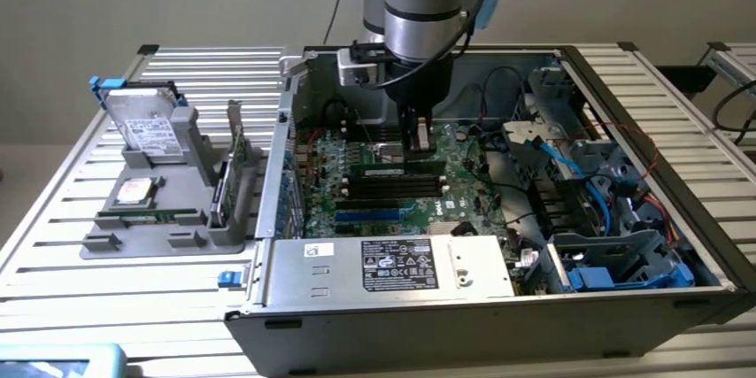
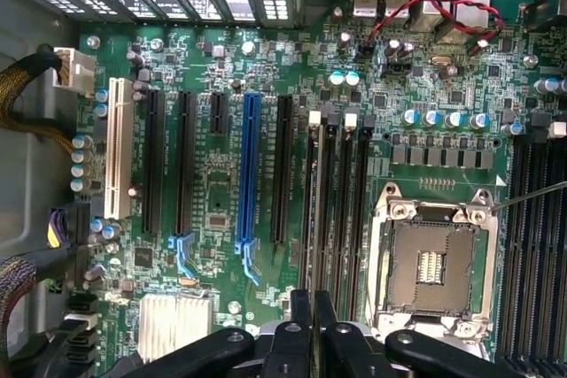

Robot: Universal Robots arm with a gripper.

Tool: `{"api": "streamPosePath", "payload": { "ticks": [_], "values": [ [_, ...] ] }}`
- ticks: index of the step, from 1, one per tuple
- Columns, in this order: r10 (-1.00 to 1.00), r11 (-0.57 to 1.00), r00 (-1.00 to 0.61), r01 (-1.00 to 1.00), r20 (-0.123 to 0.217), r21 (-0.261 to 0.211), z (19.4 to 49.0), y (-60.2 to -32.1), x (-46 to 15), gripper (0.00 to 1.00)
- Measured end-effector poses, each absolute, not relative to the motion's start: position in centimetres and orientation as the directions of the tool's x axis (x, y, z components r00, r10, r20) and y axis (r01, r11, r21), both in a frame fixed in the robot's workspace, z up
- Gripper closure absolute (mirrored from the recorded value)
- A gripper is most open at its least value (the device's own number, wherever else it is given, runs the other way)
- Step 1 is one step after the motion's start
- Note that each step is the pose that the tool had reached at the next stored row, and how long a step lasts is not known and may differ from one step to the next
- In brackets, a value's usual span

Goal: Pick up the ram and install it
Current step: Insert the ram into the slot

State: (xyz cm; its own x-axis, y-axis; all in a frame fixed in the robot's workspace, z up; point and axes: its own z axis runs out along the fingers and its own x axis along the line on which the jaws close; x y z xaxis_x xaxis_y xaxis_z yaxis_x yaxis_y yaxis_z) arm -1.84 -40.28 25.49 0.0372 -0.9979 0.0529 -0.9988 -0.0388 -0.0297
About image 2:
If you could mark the black RAM slot white latch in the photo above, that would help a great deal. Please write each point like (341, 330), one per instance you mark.
(310, 201)
(557, 241)
(347, 210)

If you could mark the silver ethernet port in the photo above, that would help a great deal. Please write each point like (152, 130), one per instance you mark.
(471, 2)

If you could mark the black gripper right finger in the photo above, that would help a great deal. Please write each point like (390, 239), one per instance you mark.
(345, 351)

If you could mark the short black expansion slot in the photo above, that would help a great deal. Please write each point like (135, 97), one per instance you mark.
(217, 112)

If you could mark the long black expansion slot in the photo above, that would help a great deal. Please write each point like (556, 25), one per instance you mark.
(186, 161)
(282, 165)
(153, 161)

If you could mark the white power connector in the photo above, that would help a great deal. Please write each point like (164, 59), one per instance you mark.
(73, 70)

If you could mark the silver CPU socket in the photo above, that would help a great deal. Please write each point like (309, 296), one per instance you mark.
(434, 263)

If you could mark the black SATA connector stack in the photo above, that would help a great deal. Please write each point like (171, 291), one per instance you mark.
(82, 329)

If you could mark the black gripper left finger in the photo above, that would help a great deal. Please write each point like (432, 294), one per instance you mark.
(221, 347)

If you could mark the blue top capacitor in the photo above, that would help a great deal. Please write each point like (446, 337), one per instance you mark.
(431, 118)
(352, 79)
(454, 120)
(410, 118)
(336, 79)
(479, 120)

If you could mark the thin metal locking lever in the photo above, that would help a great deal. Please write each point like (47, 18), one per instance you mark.
(531, 195)

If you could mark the grey metal PC case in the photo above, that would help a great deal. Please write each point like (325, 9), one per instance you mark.
(31, 174)

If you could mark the silver finned heatsink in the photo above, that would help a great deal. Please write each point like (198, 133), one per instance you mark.
(175, 327)

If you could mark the white PCI expansion slot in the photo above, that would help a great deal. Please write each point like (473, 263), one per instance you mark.
(117, 148)

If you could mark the blue expansion slot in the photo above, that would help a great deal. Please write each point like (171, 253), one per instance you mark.
(249, 165)

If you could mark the green motherboard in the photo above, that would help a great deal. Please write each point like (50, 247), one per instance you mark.
(266, 165)

